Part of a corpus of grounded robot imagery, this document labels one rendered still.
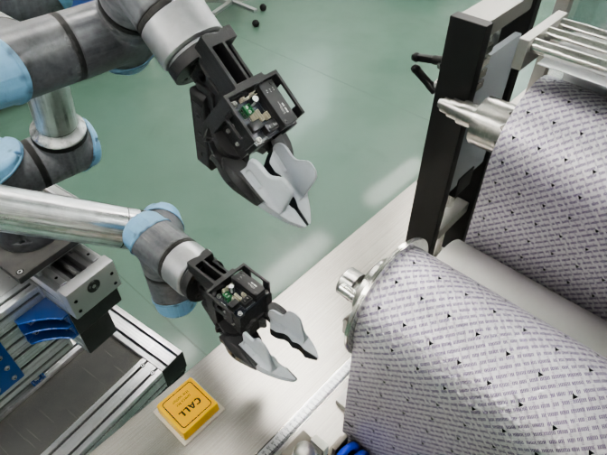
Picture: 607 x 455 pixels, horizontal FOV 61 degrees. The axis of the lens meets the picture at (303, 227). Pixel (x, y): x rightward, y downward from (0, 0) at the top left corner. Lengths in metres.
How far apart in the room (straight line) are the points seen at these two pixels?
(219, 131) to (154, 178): 2.25
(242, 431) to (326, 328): 0.24
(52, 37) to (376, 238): 0.75
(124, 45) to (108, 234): 0.39
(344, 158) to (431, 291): 2.34
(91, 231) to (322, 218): 1.65
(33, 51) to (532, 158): 0.53
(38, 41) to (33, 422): 1.37
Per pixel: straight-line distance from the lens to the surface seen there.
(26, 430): 1.83
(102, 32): 0.64
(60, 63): 0.63
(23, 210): 0.93
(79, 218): 0.94
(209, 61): 0.53
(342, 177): 2.70
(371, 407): 0.64
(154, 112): 3.31
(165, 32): 0.55
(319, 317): 0.99
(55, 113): 1.19
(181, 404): 0.89
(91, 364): 1.86
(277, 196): 0.54
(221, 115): 0.52
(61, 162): 1.28
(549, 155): 0.61
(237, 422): 0.89
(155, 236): 0.81
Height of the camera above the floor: 1.70
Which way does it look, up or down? 45 degrees down
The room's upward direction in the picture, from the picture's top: straight up
